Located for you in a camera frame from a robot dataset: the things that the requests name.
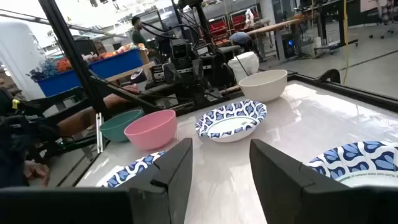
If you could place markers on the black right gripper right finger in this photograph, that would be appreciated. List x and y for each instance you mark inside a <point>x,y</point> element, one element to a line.
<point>280,193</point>

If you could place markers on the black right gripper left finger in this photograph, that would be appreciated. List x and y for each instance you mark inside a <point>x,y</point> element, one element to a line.
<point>168,186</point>

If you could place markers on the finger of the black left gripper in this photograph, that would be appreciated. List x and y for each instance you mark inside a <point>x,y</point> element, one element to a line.
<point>170,73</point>
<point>198,67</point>

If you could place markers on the pink plastic bowl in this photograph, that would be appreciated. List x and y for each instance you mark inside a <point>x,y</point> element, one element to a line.
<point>152,133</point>

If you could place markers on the cream white bowl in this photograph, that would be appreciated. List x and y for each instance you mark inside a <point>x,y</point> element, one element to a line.
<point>264,88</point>

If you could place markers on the teal green plastic bowl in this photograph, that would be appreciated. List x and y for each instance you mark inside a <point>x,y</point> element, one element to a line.
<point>115,127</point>

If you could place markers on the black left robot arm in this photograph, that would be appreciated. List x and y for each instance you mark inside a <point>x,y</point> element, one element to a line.
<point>203,25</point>

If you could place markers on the red storage bins rack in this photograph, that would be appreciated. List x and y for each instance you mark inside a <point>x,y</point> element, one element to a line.
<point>217,28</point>

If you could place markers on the white plastic bag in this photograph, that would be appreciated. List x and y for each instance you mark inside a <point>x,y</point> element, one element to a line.
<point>245,65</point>

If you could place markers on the person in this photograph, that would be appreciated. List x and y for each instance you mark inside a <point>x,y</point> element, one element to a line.
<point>241,39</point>
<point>77,123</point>
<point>138,37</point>

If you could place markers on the blue storage bin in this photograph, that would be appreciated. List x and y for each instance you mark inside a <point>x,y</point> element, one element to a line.
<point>118,65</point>

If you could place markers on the wooden workbench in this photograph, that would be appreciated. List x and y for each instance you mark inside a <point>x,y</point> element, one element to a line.
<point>273,26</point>

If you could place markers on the black computer tower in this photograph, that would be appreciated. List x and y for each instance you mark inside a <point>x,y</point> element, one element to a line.
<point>289,46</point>

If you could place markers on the orange yarn bundle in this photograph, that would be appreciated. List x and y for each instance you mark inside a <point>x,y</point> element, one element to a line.
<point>63,65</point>

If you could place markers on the blue yarn bundle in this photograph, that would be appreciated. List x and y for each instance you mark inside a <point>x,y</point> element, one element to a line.
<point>46,70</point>

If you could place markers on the black table clamp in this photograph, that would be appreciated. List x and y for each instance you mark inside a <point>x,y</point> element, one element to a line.
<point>336,76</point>

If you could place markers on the black standing desk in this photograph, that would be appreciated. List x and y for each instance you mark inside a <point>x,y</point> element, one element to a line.
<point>339,31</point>

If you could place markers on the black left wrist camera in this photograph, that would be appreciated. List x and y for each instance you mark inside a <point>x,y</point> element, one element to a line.
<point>180,49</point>

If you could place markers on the silver metal bracket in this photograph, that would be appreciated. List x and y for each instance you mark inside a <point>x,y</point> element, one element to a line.
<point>99,137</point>

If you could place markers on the black frame strut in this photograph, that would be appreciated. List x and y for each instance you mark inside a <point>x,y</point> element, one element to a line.
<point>71,53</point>

